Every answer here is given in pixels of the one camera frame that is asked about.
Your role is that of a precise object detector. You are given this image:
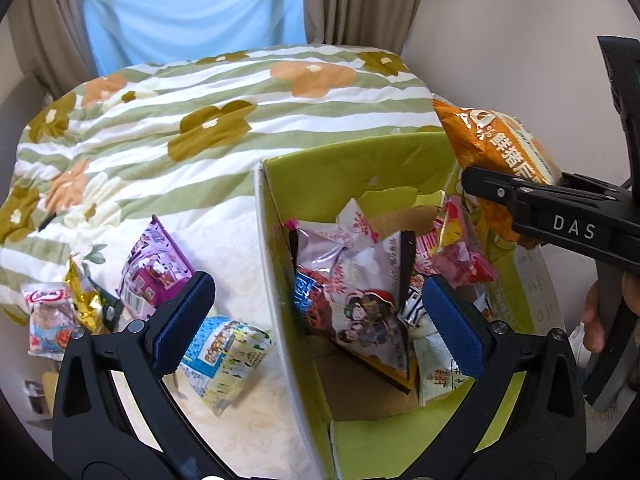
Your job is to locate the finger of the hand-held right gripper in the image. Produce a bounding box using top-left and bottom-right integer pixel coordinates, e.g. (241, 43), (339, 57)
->
(460, 165), (630, 262)

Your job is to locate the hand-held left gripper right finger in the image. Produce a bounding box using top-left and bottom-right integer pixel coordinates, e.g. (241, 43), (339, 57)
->
(422, 274), (587, 480)

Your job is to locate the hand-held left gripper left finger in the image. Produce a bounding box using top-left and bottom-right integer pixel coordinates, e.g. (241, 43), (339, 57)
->
(52, 270), (216, 480)

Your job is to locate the white yellow snack packet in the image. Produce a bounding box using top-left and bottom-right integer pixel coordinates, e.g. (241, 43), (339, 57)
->
(412, 330), (476, 408)

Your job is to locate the black white snack packet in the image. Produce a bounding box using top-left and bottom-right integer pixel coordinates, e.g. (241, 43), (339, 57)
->
(402, 280), (436, 328)

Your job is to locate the blue yellow snack packet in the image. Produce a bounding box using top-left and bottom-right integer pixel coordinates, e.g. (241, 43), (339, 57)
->
(177, 315), (273, 418)

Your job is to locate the purple snack packet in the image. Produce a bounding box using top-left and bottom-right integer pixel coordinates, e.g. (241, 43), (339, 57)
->
(116, 215), (196, 321)

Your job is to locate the pink red snack packet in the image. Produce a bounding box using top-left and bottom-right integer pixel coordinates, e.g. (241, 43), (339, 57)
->
(415, 195), (501, 291)

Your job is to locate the dark green snack packet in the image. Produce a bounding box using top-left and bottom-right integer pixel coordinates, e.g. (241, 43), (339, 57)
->
(100, 295), (125, 333)

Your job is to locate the large cartoon snack packet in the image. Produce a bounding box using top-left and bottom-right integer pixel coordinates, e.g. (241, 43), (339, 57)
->
(292, 220), (416, 393)

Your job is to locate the orange snack packet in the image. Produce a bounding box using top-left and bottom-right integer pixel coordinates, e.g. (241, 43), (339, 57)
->
(432, 97), (563, 251)

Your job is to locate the gold snack packet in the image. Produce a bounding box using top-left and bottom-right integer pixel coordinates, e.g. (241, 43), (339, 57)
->
(64, 255), (108, 333)

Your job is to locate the blue red snack packet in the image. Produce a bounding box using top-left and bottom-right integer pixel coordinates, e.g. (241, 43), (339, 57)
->
(295, 267), (331, 331)

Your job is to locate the red label snack packet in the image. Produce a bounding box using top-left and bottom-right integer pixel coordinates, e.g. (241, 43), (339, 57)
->
(21, 282), (78, 361)

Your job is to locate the pale pink snack packet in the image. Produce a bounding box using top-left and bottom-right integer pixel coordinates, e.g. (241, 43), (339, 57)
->
(335, 199), (401, 261)

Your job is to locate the green cardboard box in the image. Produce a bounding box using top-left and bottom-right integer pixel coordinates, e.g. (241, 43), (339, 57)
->
(254, 130), (568, 480)

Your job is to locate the person's right hand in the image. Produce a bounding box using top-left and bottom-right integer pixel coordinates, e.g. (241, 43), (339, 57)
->
(581, 269), (640, 356)

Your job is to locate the floral striped blanket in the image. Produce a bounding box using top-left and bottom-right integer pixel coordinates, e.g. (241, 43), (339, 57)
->
(0, 45), (446, 331)

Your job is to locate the grey bed headboard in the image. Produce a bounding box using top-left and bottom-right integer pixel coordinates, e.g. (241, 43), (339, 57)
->
(0, 71), (53, 133)

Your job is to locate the beige curtain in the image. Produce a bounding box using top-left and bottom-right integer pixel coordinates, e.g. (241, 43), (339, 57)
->
(7, 0), (98, 106)
(302, 0), (428, 58)

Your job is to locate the light blue cloth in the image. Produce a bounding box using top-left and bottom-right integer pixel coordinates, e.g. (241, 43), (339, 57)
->
(80, 0), (308, 78)

